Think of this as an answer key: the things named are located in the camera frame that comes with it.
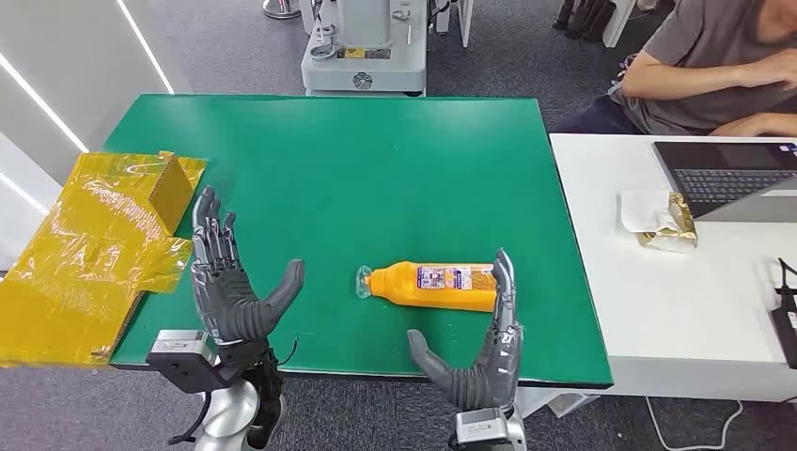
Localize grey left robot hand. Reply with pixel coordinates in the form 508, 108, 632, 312
190, 185, 306, 345

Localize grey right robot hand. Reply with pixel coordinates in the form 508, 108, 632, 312
407, 247, 525, 413

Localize orange plastic bottle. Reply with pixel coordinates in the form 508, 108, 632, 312
355, 261, 499, 313

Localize yellow taped cardboard box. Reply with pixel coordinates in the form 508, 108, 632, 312
0, 150, 208, 369

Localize green top table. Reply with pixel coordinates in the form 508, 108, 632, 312
102, 93, 615, 390

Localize white desk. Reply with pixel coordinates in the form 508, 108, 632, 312
549, 133, 797, 403

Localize gold tissue pack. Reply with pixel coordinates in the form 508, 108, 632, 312
619, 189, 700, 255

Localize dark grey laptop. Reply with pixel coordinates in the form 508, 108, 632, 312
652, 141, 797, 224

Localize black power adapter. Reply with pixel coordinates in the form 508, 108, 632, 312
769, 257, 797, 370

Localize chrome stand base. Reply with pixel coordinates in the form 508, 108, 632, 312
261, 0, 303, 20

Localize white furniture leg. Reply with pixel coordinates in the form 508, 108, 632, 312
433, 0, 476, 49

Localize black chair legs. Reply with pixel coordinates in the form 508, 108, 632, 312
552, 0, 617, 43

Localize person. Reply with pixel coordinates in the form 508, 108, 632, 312
551, 0, 797, 138

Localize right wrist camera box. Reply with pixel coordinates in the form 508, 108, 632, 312
453, 407, 513, 451

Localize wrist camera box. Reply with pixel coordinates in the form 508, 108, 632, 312
146, 330, 238, 395
453, 407, 513, 451

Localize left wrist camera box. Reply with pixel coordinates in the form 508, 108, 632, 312
146, 330, 238, 395

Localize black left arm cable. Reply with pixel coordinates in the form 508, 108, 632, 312
167, 390, 214, 447

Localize white floor cable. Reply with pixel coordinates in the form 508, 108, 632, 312
644, 396, 745, 451

